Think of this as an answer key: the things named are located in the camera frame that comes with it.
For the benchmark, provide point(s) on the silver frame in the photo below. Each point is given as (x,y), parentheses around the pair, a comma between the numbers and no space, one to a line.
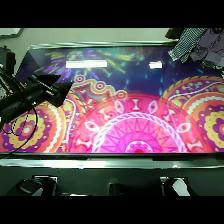
(116,163)

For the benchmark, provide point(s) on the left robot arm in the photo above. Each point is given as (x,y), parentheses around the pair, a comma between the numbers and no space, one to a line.
(30,95)

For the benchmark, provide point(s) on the checked shirt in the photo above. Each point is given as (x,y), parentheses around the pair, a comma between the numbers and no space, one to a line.
(186,43)

